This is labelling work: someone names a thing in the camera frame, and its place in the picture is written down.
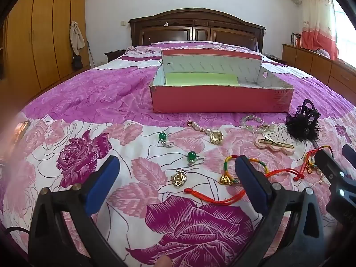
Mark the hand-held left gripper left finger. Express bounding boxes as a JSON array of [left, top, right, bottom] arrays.
[[28, 155, 131, 267]]

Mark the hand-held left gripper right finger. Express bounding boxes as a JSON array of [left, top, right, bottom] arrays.
[[228, 156, 327, 267]]

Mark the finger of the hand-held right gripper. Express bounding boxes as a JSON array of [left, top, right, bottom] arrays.
[[342, 144, 356, 170], [314, 148, 346, 190]]

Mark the red braided bracelet with charm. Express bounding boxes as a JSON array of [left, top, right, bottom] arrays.
[[303, 149, 334, 184]]

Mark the multicoloured braided bracelet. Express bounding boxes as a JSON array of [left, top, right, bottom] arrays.
[[217, 156, 269, 186]]

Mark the red cord bracelet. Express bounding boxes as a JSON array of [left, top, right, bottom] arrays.
[[184, 168, 306, 206]]

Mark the pink flower hair clip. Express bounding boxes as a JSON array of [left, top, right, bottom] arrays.
[[254, 133, 295, 153]]

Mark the black feather hair clip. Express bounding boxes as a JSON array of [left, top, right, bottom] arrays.
[[285, 99, 322, 146]]

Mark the green bead earring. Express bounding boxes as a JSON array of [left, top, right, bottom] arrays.
[[158, 133, 175, 148], [187, 151, 205, 168]]

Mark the gold rose pendant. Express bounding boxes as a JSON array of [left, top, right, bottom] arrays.
[[171, 169, 187, 187]]

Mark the pink cardboard box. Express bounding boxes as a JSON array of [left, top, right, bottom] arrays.
[[149, 48, 294, 114]]

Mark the pink floral bed quilt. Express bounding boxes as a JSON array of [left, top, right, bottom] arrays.
[[0, 40, 356, 267]]

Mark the low wooden cabinet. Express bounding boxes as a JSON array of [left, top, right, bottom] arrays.
[[282, 44, 356, 106]]

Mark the light green paper liner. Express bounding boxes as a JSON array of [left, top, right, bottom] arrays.
[[164, 72, 240, 87]]

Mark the bright window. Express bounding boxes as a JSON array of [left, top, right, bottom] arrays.
[[331, 0, 356, 70]]

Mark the dark wooden nightstand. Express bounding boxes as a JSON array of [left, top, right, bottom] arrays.
[[105, 49, 127, 63], [263, 52, 288, 64]]

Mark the white and red curtain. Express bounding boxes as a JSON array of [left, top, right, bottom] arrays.
[[300, 0, 341, 60]]

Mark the beige hanging cloth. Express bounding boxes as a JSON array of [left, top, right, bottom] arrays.
[[69, 21, 86, 56]]

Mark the wooden wardrobe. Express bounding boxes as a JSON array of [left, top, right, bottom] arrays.
[[0, 0, 92, 105]]

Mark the dark wooden headboard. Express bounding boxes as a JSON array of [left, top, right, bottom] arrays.
[[128, 8, 266, 53]]

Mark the clear bead bracelet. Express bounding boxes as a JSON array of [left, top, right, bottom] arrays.
[[241, 115, 274, 134]]

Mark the pearl chain with gold pendant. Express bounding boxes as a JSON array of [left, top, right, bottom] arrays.
[[187, 119, 225, 144]]

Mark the black cable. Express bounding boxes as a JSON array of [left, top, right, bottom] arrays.
[[6, 226, 31, 235]]

